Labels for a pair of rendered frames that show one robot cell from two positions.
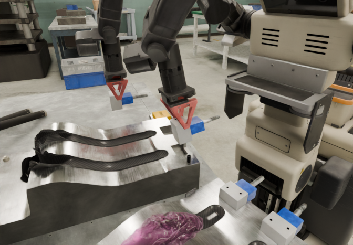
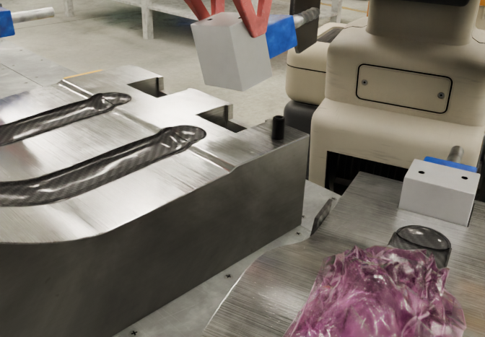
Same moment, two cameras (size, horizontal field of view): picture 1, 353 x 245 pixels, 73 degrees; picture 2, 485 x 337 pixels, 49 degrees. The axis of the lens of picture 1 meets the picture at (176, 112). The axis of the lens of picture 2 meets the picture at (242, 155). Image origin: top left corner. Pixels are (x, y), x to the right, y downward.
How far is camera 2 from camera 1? 0.29 m
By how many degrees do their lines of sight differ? 22
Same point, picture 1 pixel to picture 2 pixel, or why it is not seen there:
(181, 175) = (267, 180)
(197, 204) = (361, 238)
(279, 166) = (435, 145)
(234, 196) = (458, 187)
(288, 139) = (445, 77)
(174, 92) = not seen: outside the picture
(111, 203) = (70, 314)
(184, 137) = (252, 65)
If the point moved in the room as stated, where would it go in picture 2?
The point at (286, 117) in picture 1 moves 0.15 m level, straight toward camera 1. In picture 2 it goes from (429, 28) to (466, 61)
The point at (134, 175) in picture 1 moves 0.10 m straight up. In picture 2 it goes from (134, 199) to (123, 51)
